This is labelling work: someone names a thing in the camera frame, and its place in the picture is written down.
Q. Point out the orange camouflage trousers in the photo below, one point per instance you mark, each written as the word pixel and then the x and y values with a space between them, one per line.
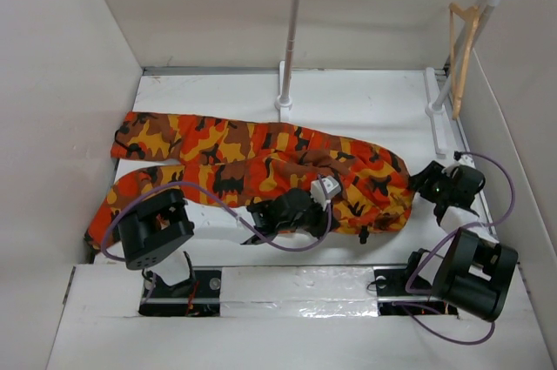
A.
pixel 241 163

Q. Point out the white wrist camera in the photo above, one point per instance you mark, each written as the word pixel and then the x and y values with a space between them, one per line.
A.
pixel 324 189
pixel 463 158

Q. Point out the black base rail with foil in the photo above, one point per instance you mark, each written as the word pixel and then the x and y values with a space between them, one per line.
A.
pixel 246 285

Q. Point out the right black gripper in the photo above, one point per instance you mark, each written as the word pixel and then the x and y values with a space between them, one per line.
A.
pixel 418 180

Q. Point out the wooden clothes hanger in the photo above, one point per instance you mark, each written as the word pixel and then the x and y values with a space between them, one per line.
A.
pixel 459 57

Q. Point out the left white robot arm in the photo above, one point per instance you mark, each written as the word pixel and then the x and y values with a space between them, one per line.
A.
pixel 153 229

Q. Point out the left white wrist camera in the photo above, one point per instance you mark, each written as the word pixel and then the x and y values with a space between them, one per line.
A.
pixel 324 189

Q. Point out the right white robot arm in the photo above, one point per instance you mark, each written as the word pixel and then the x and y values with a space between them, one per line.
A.
pixel 475 274

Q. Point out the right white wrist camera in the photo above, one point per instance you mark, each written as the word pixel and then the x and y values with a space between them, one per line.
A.
pixel 463 158

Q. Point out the white and silver clothes rack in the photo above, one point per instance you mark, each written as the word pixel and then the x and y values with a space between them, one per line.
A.
pixel 439 106

